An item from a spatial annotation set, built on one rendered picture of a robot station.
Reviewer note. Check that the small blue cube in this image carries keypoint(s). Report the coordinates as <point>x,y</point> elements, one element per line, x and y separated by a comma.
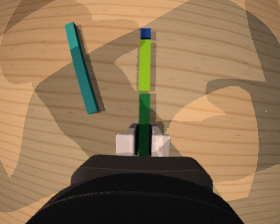
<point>145,33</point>

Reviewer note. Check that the turquoise rod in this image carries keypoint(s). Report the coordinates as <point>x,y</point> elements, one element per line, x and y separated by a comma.
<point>81,69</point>

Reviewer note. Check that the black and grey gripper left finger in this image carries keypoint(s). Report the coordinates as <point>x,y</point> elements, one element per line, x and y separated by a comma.
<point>127,143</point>

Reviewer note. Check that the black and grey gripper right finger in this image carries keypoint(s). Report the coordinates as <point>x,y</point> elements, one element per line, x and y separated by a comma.
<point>160,142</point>

